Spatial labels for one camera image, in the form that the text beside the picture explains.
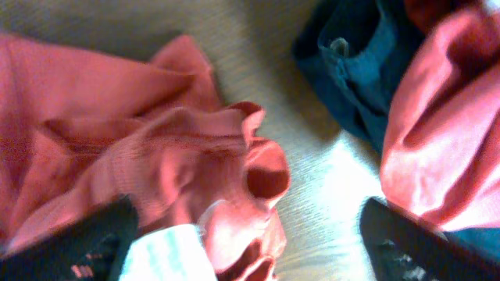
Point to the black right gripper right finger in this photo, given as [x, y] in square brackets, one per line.
[400, 248]

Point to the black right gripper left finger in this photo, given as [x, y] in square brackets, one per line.
[94, 248]

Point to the orange t-shirt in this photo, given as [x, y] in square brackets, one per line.
[80, 128]

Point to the red printed t-shirt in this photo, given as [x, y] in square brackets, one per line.
[440, 159]

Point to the navy blue garment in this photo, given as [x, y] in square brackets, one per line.
[355, 54]

